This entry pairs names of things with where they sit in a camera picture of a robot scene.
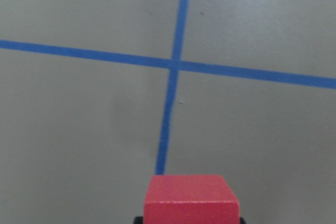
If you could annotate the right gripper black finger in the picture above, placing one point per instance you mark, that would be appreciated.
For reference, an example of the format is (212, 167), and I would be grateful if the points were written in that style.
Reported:
(138, 220)

